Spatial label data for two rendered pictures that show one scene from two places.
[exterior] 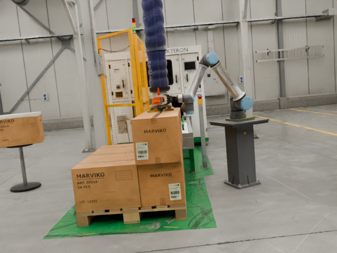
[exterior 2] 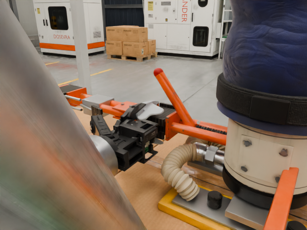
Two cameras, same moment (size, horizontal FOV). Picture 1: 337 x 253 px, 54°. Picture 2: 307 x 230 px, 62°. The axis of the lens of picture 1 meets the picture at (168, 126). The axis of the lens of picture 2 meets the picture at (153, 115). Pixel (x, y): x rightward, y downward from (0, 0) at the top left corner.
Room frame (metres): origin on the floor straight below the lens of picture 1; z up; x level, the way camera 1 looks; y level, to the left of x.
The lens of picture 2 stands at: (3.73, -0.42, 1.32)
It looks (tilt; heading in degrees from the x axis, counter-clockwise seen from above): 22 degrees down; 121
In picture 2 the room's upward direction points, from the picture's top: straight up
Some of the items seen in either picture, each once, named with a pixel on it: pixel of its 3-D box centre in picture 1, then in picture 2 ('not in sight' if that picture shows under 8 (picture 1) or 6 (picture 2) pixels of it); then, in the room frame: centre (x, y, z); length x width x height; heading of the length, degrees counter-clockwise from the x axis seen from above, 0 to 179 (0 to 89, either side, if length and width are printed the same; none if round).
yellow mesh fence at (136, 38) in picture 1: (144, 98); not in sight; (5.92, 0.38, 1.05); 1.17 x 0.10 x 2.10; 177
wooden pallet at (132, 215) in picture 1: (139, 194); not in sight; (3.46, 0.38, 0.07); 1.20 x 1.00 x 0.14; 177
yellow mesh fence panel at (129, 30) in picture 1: (120, 101); not in sight; (5.16, 0.72, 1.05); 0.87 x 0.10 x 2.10; 49
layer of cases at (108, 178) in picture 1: (137, 169); not in sight; (3.46, 0.38, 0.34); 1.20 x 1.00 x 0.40; 177
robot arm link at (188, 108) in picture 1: (189, 108); not in sight; (3.45, -0.23, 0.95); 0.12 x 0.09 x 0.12; 14
